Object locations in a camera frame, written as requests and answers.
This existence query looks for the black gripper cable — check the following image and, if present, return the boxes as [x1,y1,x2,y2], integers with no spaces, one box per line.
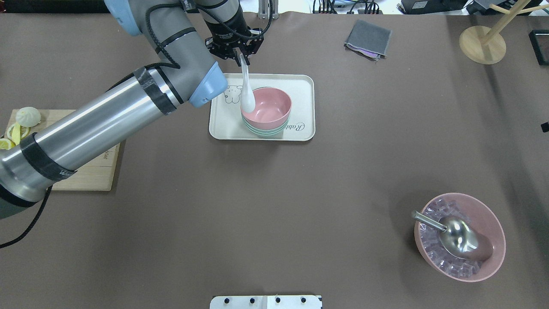
[0,185,54,249]

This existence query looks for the pink bowl of ice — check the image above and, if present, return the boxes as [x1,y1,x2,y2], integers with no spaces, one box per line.
[414,192,506,283]

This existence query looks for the metal ice scoop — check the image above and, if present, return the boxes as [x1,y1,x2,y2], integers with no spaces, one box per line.
[410,210,494,261]

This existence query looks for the wooden mug tree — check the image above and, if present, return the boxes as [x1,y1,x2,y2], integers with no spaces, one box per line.
[459,0,549,65]

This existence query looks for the bamboo cutting board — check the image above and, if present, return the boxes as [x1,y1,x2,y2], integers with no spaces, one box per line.
[29,109,120,191]

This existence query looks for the grey folded cloth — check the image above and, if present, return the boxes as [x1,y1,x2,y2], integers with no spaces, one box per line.
[344,20,392,61]

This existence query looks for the white ceramic spoon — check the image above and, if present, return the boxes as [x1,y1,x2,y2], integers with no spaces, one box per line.
[239,54,256,113]

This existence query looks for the white steamed bun toy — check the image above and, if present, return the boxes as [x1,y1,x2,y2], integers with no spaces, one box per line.
[15,107,41,128]

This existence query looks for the lemon half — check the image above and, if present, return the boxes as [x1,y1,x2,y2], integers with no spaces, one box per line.
[0,138,15,150]

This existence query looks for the green bowl stack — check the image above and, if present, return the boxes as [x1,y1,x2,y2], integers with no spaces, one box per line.
[241,115,290,137]

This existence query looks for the cream serving tray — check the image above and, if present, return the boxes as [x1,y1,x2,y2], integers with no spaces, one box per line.
[208,73,316,142]

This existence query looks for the lemon slice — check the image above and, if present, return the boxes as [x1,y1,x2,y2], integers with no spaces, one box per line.
[5,124,31,141]

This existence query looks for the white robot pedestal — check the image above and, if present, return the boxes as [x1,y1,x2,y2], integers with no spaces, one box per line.
[209,295,323,309]

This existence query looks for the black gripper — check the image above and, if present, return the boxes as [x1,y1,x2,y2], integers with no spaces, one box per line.
[205,26,265,67]

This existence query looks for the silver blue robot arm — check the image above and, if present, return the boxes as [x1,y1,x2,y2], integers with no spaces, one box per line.
[0,0,266,218]

